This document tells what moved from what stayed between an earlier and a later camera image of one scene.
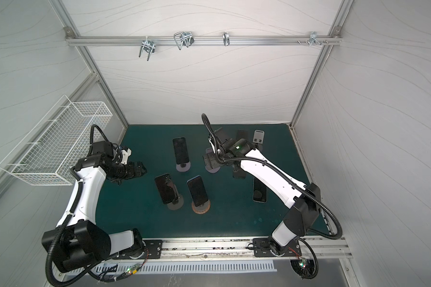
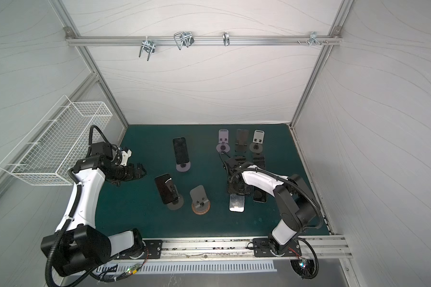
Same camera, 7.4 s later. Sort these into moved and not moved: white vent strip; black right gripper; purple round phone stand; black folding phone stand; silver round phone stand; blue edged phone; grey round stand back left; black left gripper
Moved: black right gripper; blue edged phone; purple round phone stand
Not moved: white vent strip; black left gripper; silver round phone stand; grey round stand back left; black folding phone stand
